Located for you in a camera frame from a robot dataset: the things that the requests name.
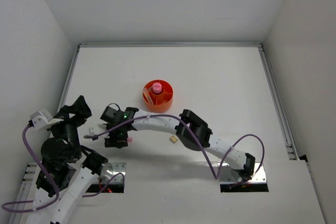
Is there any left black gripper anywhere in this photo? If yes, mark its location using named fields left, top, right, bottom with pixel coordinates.
left=51, top=94, right=92, bottom=158

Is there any pink glue bottle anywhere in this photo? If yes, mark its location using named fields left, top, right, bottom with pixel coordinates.
left=151, top=82, right=163, bottom=94

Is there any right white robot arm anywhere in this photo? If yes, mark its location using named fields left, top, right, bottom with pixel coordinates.
left=100, top=106, right=255, bottom=180

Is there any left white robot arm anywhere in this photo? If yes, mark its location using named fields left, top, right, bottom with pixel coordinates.
left=27, top=95, right=108, bottom=223

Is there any small tan sharpener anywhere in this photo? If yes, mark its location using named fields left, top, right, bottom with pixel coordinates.
left=170, top=135, right=178, bottom=143

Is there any orange round organizer container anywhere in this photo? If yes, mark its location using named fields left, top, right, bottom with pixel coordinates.
left=142, top=80, right=174, bottom=113

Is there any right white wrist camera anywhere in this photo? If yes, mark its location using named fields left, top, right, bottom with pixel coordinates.
left=89, top=124, right=106, bottom=136

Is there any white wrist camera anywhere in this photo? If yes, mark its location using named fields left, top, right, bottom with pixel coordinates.
left=28, top=109, right=63, bottom=131
left=89, top=124, right=106, bottom=136

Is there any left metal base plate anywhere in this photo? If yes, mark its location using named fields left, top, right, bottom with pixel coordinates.
left=99, top=163, right=126, bottom=185

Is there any metal base plate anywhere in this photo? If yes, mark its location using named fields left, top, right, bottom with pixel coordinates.
left=99, top=163, right=126, bottom=185
left=219, top=162, right=267, bottom=184

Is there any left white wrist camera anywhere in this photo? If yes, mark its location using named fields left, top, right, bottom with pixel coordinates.
left=28, top=109, right=63, bottom=131

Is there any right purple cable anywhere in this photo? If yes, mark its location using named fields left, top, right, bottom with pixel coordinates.
left=83, top=114, right=266, bottom=183

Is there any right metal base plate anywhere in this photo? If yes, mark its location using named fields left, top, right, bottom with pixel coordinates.
left=219, top=162, right=267, bottom=184

